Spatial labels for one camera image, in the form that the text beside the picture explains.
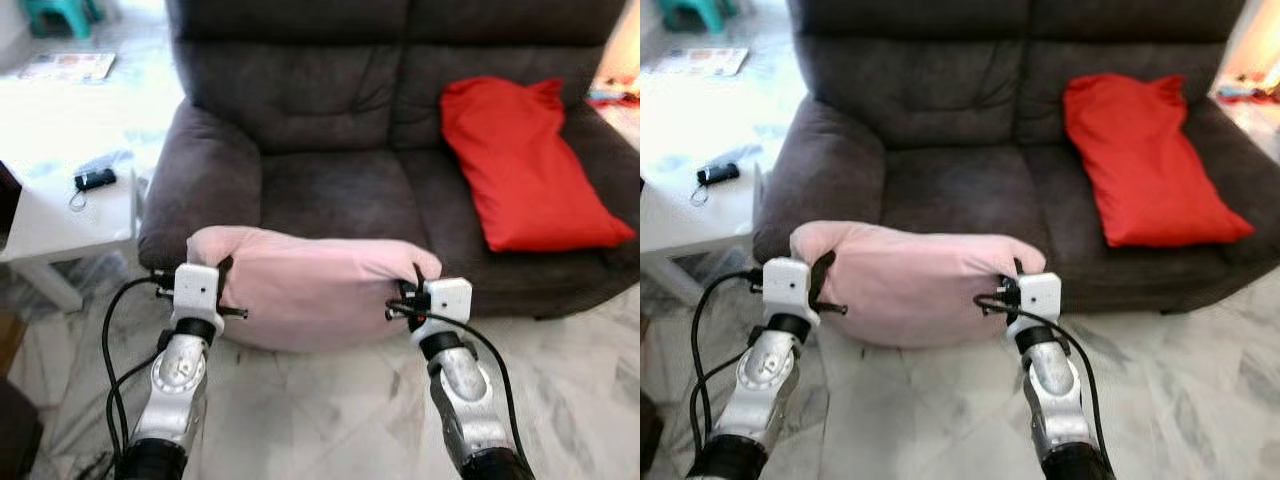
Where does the pink pillow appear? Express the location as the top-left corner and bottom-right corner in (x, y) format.
(186, 225), (444, 354)
(789, 219), (1047, 350)

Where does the red pillow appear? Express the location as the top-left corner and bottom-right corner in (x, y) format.
(1062, 72), (1257, 250)
(439, 75), (638, 254)

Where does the dark grey fabric sofa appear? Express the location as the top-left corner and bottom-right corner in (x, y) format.
(137, 0), (641, 322)
(751, 0), (1280, 317)

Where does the printed picture book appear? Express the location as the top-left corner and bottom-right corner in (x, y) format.
(17, 51), (118, 84)
(649, 46), (750, 79)

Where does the white side table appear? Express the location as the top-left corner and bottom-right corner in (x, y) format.
(1209, 0), (1280, 163)
(588, 0), (641, 153)

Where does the teal plastic stool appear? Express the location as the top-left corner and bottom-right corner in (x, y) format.
(21, 0), (105, 40)
(654, 0), (732, 35)

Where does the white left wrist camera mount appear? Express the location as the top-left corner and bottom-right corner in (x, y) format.
(761, 256), (814, 332)
(171, 262), (226, 337)

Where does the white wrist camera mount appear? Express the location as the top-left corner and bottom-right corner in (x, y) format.
(409, 277), (474, 347)
(761, 256), (814, 332)
(1004, 271), (1064, 342)
(171, 262), (226, 337)

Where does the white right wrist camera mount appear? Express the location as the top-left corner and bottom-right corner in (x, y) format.
(409, 277), (474, 347)
(1004, 271), (1064, 342)

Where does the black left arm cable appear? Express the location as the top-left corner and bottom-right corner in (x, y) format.
(687, 267), (767, 447)
(102, 274), (177, 473)

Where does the black device with strap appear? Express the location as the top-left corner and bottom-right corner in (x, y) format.
(690, 161), (742, 207)
(68, 167), (119, 211)

